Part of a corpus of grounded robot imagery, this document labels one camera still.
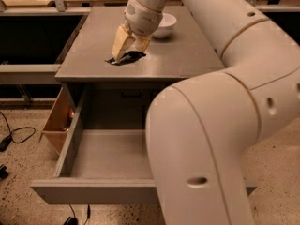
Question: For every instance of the grey cabinet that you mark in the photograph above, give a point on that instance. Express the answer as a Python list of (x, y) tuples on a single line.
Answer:
[(118, 96)]

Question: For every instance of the brown cardboard box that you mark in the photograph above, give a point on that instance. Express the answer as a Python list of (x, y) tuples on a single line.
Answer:
[(57, 125)]

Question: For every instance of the black object floor left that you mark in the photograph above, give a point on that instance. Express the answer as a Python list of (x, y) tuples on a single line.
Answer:
[(3, 172)]

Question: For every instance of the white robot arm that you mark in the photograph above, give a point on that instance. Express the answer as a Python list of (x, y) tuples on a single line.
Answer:
[(277, 104)]

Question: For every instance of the dark blue snack bar wrapper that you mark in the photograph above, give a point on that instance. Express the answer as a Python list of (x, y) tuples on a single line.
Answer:
[(128, 57)]

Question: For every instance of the open grey top drawer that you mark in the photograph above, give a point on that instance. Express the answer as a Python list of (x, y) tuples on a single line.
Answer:
[(106, 160)]

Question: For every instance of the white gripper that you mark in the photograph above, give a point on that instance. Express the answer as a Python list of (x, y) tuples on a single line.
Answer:
[(142, 20)]

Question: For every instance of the white ceramic bowl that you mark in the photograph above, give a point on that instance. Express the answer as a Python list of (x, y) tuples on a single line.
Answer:
[(166, 26)]

